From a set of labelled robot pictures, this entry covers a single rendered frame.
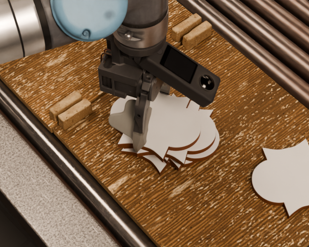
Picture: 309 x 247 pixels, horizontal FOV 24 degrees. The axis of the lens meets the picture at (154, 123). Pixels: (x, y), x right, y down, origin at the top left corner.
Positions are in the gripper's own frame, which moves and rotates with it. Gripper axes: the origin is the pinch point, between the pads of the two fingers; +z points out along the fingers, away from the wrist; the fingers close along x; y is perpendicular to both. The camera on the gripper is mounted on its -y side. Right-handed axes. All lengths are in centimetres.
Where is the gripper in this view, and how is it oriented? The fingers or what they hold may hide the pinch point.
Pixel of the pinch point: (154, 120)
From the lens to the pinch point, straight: 111.1
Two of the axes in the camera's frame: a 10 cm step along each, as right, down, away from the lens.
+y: -9.3, -3.0, 2.1
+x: -3.6, 7.7, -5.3
